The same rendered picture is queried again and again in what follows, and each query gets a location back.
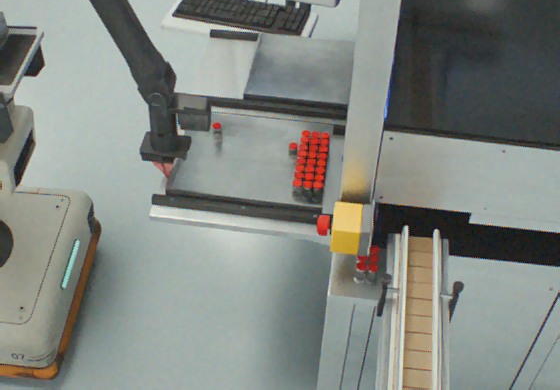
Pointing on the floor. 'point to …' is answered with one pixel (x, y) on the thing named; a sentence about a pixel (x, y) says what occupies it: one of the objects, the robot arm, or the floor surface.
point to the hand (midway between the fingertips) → (168, 173)
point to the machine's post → (363, 134)
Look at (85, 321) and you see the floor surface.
